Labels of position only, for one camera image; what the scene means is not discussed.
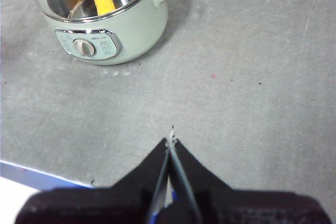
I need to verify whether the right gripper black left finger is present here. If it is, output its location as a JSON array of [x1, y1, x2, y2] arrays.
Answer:
[[15, 137, 171, 224]]

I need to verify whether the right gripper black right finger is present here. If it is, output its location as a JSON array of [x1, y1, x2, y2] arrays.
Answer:
[[170, 139, 333, 224]]

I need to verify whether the pale green electric cooking pot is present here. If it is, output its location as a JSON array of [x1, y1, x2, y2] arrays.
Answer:
[[26, 0, 179, 66]]

